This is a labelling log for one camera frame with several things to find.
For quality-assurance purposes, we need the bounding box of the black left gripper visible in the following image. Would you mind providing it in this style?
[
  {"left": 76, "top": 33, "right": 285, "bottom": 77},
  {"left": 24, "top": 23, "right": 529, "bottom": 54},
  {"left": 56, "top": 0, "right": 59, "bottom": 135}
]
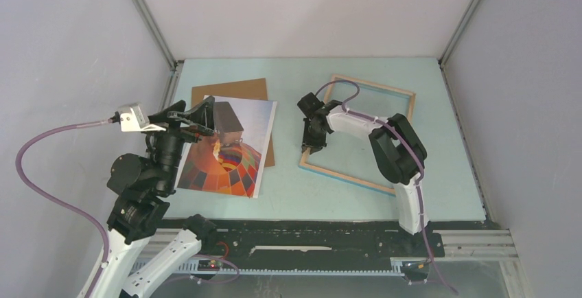
[{"left": 143, "top": 95, "right": 218, "bottom": 192}]

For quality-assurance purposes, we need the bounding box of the wooden picture frame with glass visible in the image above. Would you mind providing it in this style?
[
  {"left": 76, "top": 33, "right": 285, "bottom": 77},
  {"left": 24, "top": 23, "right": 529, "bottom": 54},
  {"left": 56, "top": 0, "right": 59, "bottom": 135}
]
[{"left": 299, "top": 74, "right": 416, "bottom": 196}]

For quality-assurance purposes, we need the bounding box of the hot air balloon photo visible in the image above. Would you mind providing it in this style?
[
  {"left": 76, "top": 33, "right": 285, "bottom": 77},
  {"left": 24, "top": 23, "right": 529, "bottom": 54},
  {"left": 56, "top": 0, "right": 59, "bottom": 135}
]
[{"left": 176, "top": 100, "right": 265, "bottom": 198}]

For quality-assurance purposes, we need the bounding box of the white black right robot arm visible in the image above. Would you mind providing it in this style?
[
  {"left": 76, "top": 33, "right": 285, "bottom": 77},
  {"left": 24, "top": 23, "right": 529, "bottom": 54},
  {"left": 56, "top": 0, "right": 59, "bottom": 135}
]
[{"left": 297, "top": 93, "right": 428, "bottom": 255}]

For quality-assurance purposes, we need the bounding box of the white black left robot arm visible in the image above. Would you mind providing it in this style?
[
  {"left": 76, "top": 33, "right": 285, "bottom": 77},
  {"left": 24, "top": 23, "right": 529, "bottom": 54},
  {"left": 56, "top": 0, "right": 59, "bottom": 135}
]
[{"left": 79, "top": 96, "right": 218, "bottom": 297}]

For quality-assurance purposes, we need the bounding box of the brown cardboard backing board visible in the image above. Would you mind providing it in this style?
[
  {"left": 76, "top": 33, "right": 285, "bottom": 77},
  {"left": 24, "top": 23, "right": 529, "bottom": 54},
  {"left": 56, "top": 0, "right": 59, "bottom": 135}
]
[{"left": 191, "top": 78, "right": 277, "bottom": 168}]

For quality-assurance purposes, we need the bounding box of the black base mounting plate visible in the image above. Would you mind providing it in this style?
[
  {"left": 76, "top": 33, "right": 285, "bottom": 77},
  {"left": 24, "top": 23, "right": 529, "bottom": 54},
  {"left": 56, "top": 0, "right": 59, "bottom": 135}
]
[{"left": 202, "top": 219, "right": 444, "bottom": 273}]

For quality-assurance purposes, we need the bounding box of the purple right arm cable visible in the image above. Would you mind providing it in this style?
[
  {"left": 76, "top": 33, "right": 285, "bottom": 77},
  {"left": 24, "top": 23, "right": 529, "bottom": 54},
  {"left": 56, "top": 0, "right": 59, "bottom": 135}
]
[{"left": 314, "top": 80, "right": 460, "bottom": 295}]

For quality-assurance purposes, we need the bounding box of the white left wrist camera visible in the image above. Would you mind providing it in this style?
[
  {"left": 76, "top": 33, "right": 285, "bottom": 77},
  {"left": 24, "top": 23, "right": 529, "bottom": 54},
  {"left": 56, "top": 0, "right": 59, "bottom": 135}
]
[{"left": 112, "top": 102, "right": 166, "bottom": 133}]

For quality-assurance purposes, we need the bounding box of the left aluminium corner post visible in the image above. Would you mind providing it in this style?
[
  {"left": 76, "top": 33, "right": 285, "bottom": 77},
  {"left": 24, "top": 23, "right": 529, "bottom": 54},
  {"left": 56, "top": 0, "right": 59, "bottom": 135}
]
[{"left": 131, "top": 0, "right": 178, "bottom": 71}]

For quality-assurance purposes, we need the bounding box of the aluminium corner post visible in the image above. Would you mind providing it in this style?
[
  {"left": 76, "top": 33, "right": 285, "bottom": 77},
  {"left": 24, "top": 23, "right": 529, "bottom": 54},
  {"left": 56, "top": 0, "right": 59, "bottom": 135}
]
[
  {"left": 439, "top": 0, "right": 482, "bottom": 69},
  {"left": 131, "top": 0, "right": 178, "bottom": 71}
]

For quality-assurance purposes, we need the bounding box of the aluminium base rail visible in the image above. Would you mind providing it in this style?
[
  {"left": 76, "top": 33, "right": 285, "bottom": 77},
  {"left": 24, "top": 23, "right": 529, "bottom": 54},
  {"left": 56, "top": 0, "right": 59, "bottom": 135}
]
[{"left": 136, "top": 229, "right": 520, "bottom": 279}]

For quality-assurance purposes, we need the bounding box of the right aluminium corner post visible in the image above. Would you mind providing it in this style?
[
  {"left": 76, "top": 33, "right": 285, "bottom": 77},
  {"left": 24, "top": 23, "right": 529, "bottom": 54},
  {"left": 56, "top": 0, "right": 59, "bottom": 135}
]
[{"left": 439, "top": 0, "right": 482, "bottom": 69}]

